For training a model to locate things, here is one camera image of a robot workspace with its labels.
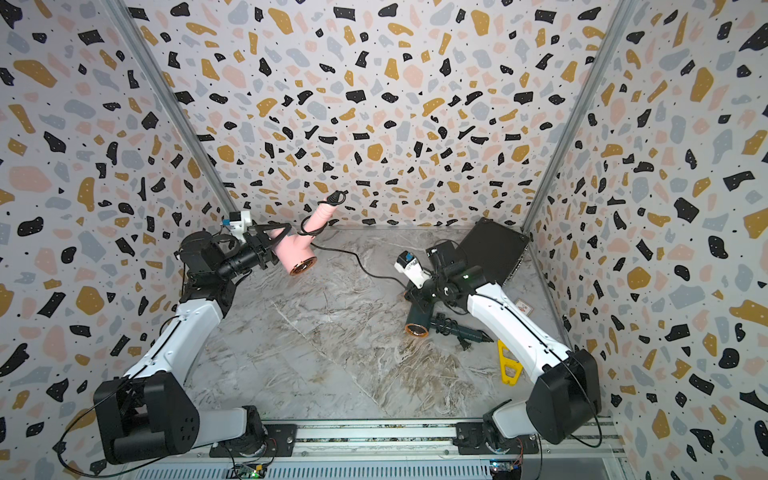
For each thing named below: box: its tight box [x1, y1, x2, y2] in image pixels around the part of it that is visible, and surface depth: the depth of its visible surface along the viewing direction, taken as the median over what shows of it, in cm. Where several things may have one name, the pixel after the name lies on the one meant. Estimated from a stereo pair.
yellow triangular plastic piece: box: [497, 339, 511, 386], surface depth 87 cm
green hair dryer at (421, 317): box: [405, 303, 494, 343], surface depth 92 cm
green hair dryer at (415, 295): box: [404, 286, 429, 304], surface depth 71 cm
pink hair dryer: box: [274, 197, 338, 276], surface depth 70 cm
